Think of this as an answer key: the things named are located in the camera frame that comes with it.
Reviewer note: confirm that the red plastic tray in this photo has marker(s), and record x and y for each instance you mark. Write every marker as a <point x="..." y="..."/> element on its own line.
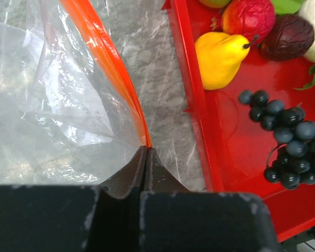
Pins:
<point x="234" y="150"/>

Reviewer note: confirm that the dark purple fruit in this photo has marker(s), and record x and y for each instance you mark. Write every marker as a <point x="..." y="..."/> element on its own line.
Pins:
<point x="290" y="37"/>

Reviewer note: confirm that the yellow pear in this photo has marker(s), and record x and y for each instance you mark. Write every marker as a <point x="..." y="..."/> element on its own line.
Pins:
<point x="219" y="57"/>

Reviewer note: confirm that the green orange fruit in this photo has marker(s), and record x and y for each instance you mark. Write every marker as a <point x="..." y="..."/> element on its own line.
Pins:
<point x="215" y="3"/>

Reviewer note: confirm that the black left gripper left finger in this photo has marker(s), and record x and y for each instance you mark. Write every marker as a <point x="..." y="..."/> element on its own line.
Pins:
<point x="102" y="217"/>

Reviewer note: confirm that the black grape bunch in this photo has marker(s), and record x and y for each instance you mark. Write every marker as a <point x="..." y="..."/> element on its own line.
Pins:
<point x="292" y="161"/>

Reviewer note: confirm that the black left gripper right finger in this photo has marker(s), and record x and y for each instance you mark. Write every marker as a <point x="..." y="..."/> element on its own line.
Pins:
<point x="175" y="219"/>

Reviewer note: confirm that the clear zip bag orange zipper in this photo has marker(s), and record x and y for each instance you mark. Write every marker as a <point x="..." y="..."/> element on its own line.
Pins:
<point x="69" y="112"/>

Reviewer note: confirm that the green leaf vegetable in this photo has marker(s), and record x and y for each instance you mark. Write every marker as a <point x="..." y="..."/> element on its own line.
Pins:
<point x="286" y="6"/>

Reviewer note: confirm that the red apple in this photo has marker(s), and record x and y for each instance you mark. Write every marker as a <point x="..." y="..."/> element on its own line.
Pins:
<point x="246" y="17"/>

